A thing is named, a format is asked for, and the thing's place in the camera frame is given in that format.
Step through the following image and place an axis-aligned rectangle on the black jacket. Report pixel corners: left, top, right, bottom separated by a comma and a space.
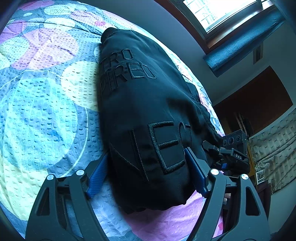
97, 28, 222, 214

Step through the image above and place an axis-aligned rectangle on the floral quilted bedspread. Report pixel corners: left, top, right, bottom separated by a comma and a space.
1, 1, 224, 240

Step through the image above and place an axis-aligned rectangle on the dark wooden wardrobe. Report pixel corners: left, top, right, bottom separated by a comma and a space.
214, 66, 292, 137

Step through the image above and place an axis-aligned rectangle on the black camera box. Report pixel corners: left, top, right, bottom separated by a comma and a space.
222, 130, 247, 155

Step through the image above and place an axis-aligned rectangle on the window with dark frame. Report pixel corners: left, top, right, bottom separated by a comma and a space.
156, 1, 275, 54

